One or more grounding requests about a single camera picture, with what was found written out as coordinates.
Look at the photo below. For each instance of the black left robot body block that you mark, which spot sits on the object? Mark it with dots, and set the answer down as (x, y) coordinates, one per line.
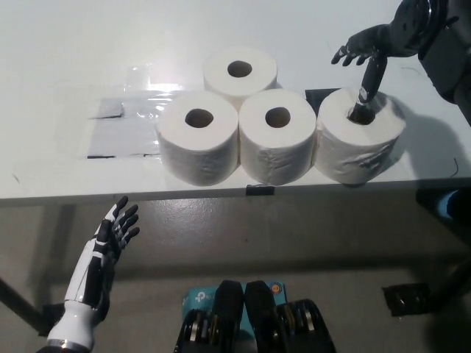
(213, 327)

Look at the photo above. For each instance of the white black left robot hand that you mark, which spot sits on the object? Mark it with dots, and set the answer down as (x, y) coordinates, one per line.
(82, 283)

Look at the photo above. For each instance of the clear plastic tape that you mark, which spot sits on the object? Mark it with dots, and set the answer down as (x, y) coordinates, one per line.
(147, 79)

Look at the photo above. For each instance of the teal router box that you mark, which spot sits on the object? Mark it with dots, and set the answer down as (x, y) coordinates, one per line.
(200, 298)

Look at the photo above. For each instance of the black tape patch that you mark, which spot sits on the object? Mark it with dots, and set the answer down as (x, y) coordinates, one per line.
(314, 96)

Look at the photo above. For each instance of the clear plastic sheet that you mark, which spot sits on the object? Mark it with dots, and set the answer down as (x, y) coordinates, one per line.
(125, 138)

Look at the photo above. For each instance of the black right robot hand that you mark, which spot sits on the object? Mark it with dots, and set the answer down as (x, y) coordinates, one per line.
(401, 33)

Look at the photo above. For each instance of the white toilet paper roll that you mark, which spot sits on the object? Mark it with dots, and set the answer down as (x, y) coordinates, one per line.
(221, 77)
(198, 150)
(276, 150)
(353, 147)

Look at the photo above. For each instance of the thin black thread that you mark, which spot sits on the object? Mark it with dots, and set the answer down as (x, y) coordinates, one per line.
(456, 167)

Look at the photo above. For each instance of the blue round object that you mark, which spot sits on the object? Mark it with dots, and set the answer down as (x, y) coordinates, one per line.
(449, 206)

